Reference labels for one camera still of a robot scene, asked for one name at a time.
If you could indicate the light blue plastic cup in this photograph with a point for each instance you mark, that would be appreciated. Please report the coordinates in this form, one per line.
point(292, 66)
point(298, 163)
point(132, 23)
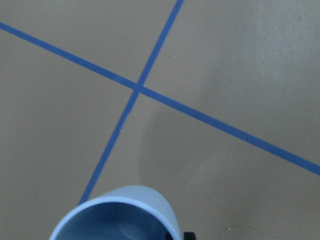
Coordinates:
point(133, 212)

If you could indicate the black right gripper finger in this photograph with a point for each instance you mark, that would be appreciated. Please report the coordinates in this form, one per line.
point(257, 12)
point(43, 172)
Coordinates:
point(189, 235)

